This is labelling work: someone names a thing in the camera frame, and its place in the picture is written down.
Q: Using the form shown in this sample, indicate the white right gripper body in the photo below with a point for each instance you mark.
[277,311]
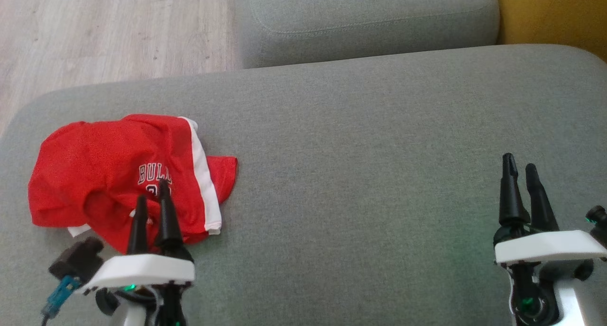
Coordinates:
[545,248]

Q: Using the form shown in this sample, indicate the wide yellow sofa backrest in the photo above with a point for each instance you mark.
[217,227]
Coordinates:
[555,13]

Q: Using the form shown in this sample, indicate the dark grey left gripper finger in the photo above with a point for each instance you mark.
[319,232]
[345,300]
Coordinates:
[167,221]
[138,231]

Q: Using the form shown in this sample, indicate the large grey sofa seat cushion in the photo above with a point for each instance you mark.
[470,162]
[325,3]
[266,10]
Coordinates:
[355,174]

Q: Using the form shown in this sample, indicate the red shorts with white stripes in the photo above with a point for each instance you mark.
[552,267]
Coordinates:
[95,165]

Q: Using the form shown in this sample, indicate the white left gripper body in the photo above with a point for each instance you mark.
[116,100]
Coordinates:
[142,269]

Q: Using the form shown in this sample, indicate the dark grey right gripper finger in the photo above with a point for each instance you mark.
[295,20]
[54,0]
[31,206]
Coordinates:
[540,207]
[511,198]

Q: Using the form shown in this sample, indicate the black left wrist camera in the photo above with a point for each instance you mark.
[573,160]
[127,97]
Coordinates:
[78,259]

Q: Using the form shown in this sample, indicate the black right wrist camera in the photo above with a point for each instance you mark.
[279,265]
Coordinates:
[598,221]

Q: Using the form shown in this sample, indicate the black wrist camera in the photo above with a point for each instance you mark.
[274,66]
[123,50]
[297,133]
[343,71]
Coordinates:
[598,221]
[78,259]

